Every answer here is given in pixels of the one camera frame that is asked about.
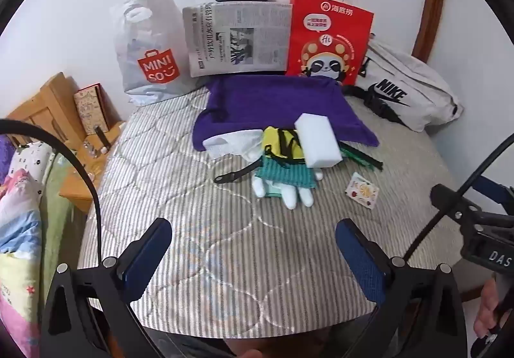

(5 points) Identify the yellow mesh pouch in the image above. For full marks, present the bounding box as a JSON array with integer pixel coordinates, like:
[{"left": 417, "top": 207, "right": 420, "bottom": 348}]
[{"left": 262, "top": 126, "right": 308, "bottom": 161}]

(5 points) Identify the small printed packet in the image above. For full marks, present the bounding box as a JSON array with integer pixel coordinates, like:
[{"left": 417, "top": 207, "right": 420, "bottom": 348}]
[{"left": 344, "top": 172, "right": 380, "bottom": 208}]

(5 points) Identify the light green blanket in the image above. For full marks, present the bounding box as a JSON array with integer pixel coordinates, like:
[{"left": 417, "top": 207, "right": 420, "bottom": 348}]
[{"left": 40, "top": 153, "right": 83, "bottom": 302}]

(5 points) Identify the grey striped quilt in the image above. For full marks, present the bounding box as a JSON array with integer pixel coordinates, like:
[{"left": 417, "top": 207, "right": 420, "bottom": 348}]
[{"left": 76, "top": 85, "right": 478, "bottom": 338}]

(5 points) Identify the white paper towel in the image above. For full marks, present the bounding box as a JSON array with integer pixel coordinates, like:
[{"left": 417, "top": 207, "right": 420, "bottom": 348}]
[{"left": 203, "top": 129, "right": 266, "bottom": 162}]

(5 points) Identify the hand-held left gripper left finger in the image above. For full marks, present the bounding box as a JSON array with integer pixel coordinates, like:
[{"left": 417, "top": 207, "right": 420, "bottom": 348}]
[{"left": 42, "top": 217, "right": 173, "bottom": 358}]

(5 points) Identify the colourful printed blanket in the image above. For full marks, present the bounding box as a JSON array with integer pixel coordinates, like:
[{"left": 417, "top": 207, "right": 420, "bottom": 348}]
[{"left": 0, "top": 171, "right": 51, "bottom": 358}]

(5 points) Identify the white waist bag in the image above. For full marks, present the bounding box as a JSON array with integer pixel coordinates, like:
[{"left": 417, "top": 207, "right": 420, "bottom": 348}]
[{"left": 343, "top": 34, "right": 464, "bottom": 133}]

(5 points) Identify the black cable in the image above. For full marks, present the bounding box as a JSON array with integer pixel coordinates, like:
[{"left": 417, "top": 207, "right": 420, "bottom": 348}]
[
  {"left": 402, "top": 136, "right": 514, "bottom": 259},
  {"left": 0, "top": 120, "right": 102, "bottom": 262}
]

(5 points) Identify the dark green tissue packet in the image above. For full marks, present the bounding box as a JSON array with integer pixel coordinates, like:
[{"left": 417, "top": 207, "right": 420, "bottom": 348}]
[{"left": 339, "top": 143, "right": 384, "bottom": 172}]

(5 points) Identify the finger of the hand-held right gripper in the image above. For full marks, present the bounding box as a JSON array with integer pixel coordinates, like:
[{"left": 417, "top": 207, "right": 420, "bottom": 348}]
[
  {"left": 476, "top": 177, "right": 514, "bottom": 204},
  {"left": 430, "top": 184, "right": 483, "bottom": 222}
]

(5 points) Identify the folded newspaper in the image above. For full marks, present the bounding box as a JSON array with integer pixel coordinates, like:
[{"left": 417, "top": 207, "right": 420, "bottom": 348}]
[{"left": 182, "top": 2, "right": 293, "bottom": 78}]

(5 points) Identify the white plastic shopping bag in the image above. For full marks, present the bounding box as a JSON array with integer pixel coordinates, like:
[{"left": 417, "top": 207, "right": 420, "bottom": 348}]
[{"left": 110, "top": 0, "right": 197, "bottom": 106}]

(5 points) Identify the white glove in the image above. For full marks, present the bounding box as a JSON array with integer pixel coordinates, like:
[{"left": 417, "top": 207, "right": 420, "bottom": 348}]
[{"left": 251, "top": 165, "right": 324, "bottom": 211}]

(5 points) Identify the person's bare leg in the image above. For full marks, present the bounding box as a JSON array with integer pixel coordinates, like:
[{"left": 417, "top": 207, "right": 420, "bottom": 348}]
[{"left": 225, "top": 346, "right": 268, "bottom": 358}]

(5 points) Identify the white sponge block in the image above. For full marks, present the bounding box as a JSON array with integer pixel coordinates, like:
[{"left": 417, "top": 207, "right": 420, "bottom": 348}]
[{"left": 294, "top": 112, "right": 344, "bottom": 169}]

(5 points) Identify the person's right hand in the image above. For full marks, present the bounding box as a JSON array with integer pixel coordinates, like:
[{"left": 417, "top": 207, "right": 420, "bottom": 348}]
[{"left": 473, "top": 279, "right": 502, "bottom": 343}]

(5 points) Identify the white floral pillow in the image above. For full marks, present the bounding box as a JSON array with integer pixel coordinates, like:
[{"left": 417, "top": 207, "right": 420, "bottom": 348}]
[{"left": 10, "top": 139, "right": 55, "bottom": 184}]

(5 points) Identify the patterned gift box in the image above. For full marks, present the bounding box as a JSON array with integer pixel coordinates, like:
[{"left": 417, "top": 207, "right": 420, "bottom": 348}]
[{"left": 73, "top": 84, "right": 111, "bottom": 138}]

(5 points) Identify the purple towel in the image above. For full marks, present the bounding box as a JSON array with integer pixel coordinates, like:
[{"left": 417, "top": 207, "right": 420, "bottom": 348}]
[{"left": 193, "top": 75, "right": 380, "bottom": 152}]

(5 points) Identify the green striped cloth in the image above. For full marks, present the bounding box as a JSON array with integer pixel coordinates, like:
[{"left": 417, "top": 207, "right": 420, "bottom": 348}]
[{"left": 257, "top": 155, "right": 318, "bottom": 190}]

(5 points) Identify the purple plush cloth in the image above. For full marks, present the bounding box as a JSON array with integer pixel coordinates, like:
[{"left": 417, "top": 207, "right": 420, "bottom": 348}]
[{"left": 0, "top": 135, "right": 17, "bottom": 168}]

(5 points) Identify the brown curved wooden frame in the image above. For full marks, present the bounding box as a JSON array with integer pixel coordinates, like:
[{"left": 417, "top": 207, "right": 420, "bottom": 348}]
[{"left": 412, "top": 0, "right": 448, "bottom": 62}]

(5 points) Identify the black strap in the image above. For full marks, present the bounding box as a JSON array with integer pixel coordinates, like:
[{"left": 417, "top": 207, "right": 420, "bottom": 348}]
[{"left": 213, "top": 161, "right": 258, "bottom": 185}]

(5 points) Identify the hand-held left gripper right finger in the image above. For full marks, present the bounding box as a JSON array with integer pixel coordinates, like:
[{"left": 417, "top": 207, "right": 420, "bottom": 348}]
[{"left": 335, "top": 218, "right": 468, "bottom": 358}]

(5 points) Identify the red paper bag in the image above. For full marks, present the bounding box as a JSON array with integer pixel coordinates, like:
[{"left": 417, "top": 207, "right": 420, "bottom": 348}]
[{"left": 285, "top": 0, "right": 375, "bottom": 86}]

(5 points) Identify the clear glass cup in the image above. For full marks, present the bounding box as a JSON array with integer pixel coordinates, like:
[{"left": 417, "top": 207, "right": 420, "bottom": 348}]
[{"left": 82, "top": 139, "right": 101, "bottom": 160}]

